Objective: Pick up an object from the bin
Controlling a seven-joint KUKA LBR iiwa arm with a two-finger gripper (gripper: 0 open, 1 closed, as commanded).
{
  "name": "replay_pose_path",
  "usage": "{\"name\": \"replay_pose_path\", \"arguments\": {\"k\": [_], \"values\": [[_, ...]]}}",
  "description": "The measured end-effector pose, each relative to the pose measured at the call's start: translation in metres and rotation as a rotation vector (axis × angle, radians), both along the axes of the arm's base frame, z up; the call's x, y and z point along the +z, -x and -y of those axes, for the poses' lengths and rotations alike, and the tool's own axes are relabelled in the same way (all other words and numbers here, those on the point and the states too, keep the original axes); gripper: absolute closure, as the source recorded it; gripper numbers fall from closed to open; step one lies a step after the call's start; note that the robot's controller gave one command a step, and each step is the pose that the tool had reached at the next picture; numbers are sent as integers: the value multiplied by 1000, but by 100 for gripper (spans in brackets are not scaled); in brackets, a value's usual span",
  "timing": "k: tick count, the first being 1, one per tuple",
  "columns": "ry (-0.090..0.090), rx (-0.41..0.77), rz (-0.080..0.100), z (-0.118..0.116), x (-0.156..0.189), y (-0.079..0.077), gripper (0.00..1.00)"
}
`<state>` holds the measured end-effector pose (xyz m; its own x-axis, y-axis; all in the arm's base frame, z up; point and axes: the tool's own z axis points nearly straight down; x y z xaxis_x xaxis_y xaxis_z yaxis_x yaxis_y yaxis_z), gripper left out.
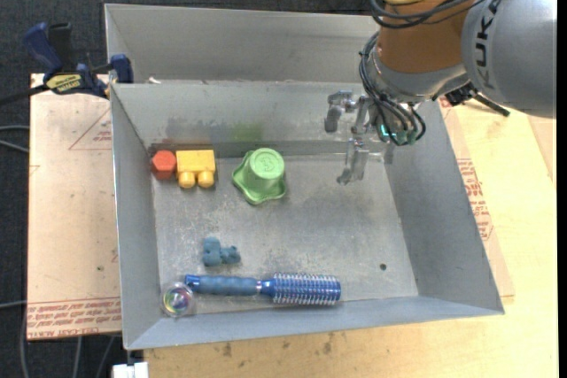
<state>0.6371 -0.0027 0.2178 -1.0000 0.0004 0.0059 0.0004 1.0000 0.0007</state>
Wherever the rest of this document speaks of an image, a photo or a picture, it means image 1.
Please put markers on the yellow toy brick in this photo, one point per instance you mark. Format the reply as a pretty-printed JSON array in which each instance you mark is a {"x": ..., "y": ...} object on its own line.
[{"x": 195, "y": 164}]

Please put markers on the grey metal bin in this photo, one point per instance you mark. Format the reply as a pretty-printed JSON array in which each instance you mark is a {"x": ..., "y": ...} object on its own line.
[{"x": 310, "y": 226}]

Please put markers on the clear iridescent ball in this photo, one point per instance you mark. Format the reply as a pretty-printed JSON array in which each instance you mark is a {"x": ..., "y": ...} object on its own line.
[{"x": 178, "y": 301}]

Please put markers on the red hexagonal block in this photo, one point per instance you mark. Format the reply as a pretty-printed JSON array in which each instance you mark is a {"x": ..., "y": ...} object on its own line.
[{"x": 163, "y": 164}]

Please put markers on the blue hairbrush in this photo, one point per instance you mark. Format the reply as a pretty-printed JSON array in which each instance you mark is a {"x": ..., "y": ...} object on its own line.
[{"x": 266, "y": 288}]

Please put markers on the green plastic cup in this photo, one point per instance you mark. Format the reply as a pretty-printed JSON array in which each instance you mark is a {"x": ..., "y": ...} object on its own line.
[{"x": 261, "y": 175}]

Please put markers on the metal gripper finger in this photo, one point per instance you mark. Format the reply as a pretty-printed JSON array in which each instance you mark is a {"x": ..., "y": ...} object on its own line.
[
  {"x": 357, "y": 161},
  {"x": 333, "y": 116}
]

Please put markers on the small teal toy figure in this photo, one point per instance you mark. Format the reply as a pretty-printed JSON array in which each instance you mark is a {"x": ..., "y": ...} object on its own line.
[{"x": 215, "y": 254}]

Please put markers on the brown cardboard board red print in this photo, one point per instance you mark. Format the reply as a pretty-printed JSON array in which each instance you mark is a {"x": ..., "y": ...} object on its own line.
[{"x": 71, "y": 199}]

